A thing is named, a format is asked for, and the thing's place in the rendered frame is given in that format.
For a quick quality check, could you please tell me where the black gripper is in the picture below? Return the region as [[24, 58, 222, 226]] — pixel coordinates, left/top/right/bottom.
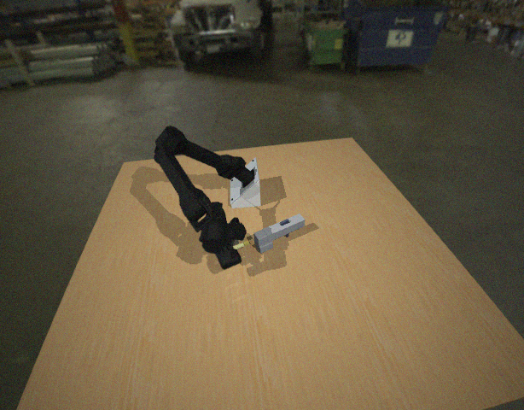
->
[[215, 226, 242, 270]]

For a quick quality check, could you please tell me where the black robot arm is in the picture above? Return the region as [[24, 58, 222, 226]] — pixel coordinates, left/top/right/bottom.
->
[[154, 126, 255, 254]]

